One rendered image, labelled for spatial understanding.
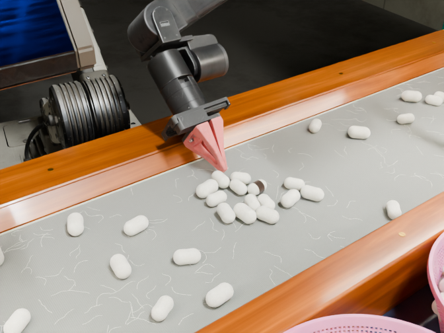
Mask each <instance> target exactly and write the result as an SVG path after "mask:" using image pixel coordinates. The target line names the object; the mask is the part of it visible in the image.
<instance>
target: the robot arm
mask: <svg viewBox="0 0 444 333"><path fill-rule="evenodd" d="M226 1H228V0H154V1H153V2H151V3H150V4H148V6H146V8H144V9H143V10H142V11H141V13H140V14H139V15H138V16H137V17H136V18H135V19H134V20H133V22H132V23H131V24H130V25H129V26H128V39H129V42H130V43H131V45H132V46H133V47H134V48H135V50H136V52H137V54H139V57H140V60H141V62H143V61H149V60H150V61H149V63H148V64H147V69H148V71H149V72H150V74H151V76H152V78H153V80H154V82H155V84H156V86H157V87H158V89H159V91H160V93H161V94H162V96H163V98H164V100H165V102H166V104H167V106H168V108H169V110H170V111H171V113H172V117H171V118H170V120H169V121H168V123H167V124H166V126H165V128H164V130H163V131H162V133H161V135H162V137H163V139H164V140H165V141H167V140H168V139H169V138H171V137H174V136H176V135H181V134H183V133H186V134H185V136H184V137H183V138H182V142H183V143H184V145H185V147H187V148H188V149H189V150H191V151H193V152H194V153H196V154H197V155H199V156H201V157H202V158H204V159H205V160H207V161H208V162H209V163H210V164H211V165H213V166H214V167H215V168H216V169H217V170H220V171H221V172H225V171H226V170H227V161H226V157H225V150H224V139H223V119H222V117H221V115H220V111H221V110H222V109H225V110H226V109H228V107H230V105H231V103H230V102H229V100H228V98H227V97H224V98H220V99H218V100H215V101H213V102H209V103H208V102H207V100H206V99H205V96H204V95H203V93H202V91H201V90H200V88H199V86H198V84H197V83H201V82H203V81H208V80H210V79H214V78H218V77H222V76H224V75H225V74H226V72H227V70H228V68H229V60H228V56H227V52H226V51H225V49H224V47H223V46H222V45H221V44H219V43H218V42H217V39H216V37H215V36H214V35H212V34H206V35H199V36H192V35H189V36H183V37H181V35H180V33H181V32H182V31H183V30H185V29H187V28H188V27H189V26H190V25H192V24H194V23H195V22H196V21H197V20H200V19H201V18H202V17H204V16H205V15H206V14H208V13H210V12H211V11H212V10H214V9H216V8H217V7H218V6H220V5H222V4H223V3H224V2H226Z"/></svg>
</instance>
